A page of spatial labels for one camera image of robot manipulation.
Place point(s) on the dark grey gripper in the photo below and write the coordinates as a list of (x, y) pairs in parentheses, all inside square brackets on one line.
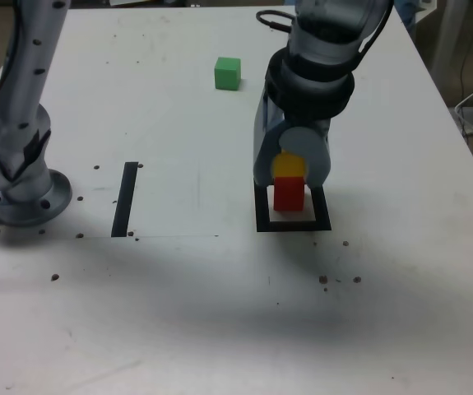
[(322, 125)]

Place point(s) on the yellow cube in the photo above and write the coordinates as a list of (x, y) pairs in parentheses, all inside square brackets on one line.
[(287, 166)]

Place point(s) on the red cube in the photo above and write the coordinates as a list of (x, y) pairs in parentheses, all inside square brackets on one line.
[(288, 193)]

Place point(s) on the green cube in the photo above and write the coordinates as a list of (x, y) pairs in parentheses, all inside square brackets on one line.
[(228, 74)]

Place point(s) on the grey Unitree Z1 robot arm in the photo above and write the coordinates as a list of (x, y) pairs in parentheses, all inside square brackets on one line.
[(26, 82)]

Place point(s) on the black tape square outline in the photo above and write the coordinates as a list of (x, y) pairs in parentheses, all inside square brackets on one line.
[(322, 214)]

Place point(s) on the black tape strip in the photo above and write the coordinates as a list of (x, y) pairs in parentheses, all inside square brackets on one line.
[(124, 201)]

